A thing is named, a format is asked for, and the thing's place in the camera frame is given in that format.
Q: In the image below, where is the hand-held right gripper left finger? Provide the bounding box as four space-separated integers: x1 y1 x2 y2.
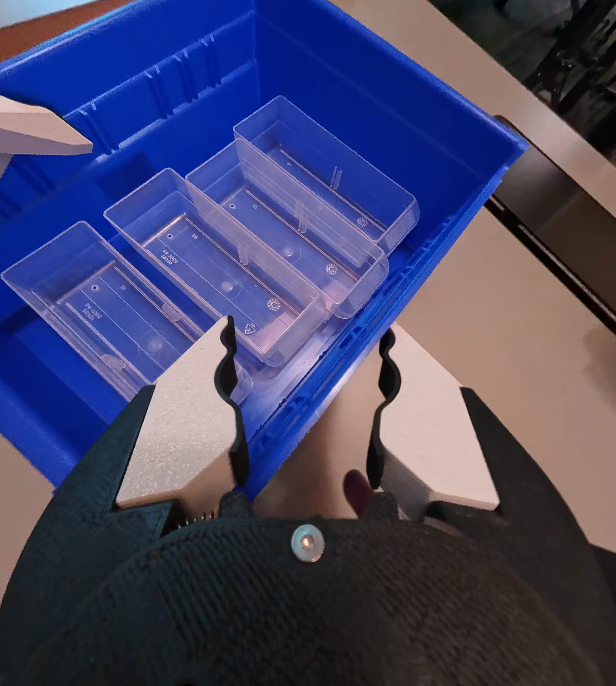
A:
115 315 251 510

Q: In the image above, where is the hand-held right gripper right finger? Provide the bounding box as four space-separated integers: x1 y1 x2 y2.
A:
367 327 502 519

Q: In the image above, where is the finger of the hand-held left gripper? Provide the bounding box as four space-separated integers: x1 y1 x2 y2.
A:
0 83 94 213

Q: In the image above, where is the clear plastic drawer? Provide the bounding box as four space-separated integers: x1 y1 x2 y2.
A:
0 220 253 406
103 167 328 368
232 95 421 256
185 137 390 320

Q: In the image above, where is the blue storage bin white label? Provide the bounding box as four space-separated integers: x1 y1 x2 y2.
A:
0 0 530 500

